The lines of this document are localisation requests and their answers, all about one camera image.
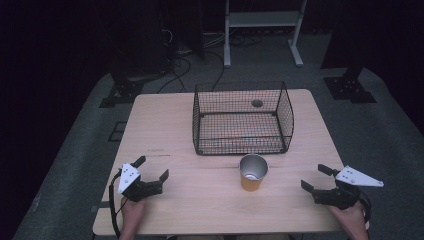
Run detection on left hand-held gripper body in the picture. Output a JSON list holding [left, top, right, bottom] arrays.
[[117, 162, 164, 203]]

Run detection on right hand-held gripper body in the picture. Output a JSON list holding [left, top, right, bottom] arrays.
[[312, 165, 385, 211]]

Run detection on orange cup with metal inside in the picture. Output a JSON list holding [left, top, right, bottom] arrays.
[[238, 153, 269, 193]]

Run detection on black wire basket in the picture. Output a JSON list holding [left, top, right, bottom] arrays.
[[192, 80, 295, 157]]

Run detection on person's left hand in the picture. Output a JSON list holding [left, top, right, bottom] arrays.
[[120, 196, 146, 232]]

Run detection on person's right hand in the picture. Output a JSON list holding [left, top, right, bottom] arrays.
[[328, 201, 368, 234]]

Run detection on black stand base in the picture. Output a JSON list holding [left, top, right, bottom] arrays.
[[98, 70, 174, 109], [322, 66, 378, 105]]

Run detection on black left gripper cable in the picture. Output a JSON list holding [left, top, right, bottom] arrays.
[[108, 169, 125, 239]]

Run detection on black square floor frame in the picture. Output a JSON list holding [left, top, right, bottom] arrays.
[[107, 121, 128, 143]]

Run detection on black floor cables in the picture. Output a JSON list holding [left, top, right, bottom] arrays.
[[156, 29, 264, 95]]

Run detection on white metal stand frame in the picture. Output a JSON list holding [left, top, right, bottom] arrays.
[[223, 0, 309, 69]]

